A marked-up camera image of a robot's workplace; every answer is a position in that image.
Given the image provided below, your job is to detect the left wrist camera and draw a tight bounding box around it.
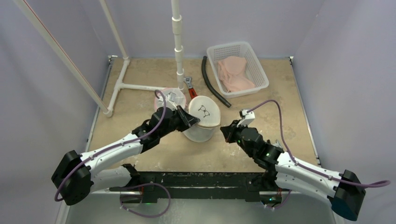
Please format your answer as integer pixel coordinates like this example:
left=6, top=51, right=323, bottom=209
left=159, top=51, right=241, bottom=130
left=164, top=92, right=177, bottom=108

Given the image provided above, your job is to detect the black corrugated hose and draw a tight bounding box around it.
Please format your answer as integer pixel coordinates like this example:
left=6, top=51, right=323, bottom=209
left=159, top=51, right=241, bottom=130
left=201, top=56, right=232, bottom=108

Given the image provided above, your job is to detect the white PVC pipe frame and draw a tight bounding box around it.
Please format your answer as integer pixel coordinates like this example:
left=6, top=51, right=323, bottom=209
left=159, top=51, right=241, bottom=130
left=14, top=0, right=185, bottom=117

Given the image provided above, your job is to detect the white plastic basket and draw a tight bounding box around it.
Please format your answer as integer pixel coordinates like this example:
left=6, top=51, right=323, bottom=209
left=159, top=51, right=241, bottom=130
left=206, top=42, right=269, bottom=98

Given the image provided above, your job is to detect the red-handled adjustable wrench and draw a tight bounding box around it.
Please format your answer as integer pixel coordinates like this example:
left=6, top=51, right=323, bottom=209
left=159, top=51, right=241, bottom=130
left=184, top=77, right=198, bottom=99

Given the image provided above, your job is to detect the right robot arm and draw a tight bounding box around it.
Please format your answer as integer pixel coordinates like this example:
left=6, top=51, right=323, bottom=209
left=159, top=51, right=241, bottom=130
left=220, top=120, right=366, bottom=221

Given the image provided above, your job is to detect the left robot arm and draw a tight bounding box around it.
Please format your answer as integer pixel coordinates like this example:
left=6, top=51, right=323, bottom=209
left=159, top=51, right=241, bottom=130
left=51, top=106, right=200, bottom=205

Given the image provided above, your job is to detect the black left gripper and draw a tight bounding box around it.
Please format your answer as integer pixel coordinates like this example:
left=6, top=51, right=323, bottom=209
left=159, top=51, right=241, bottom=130
left=158, top=105, right=199, bottom=138

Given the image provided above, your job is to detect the pink bra in basket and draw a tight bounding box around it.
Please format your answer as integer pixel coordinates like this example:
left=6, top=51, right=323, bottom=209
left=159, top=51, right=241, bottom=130
left=217, top=56, right=255, bottom=92

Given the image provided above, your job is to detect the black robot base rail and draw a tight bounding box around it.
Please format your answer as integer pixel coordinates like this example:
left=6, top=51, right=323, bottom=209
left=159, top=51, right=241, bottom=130
left=110, top=171, right=283, bottom=205

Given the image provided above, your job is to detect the pink-rimmed mesh laundry bag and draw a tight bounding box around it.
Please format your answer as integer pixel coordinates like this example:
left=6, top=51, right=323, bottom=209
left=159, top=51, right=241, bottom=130
left=154, top=88, right=187, bottom=111

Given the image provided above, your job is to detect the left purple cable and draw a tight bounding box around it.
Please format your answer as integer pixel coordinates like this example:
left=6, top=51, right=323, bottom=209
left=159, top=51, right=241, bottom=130
left=54, top=90, right=167, bottom=202

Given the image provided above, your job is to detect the loose purple cable at base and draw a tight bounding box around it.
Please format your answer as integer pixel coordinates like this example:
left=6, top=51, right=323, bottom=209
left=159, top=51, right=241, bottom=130
left=119, top=183, right=171, bottom=218

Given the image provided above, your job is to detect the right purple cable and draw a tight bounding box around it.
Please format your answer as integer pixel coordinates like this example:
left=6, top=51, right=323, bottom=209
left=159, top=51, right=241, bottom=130
left=247, top=99, right=391, bottom=189

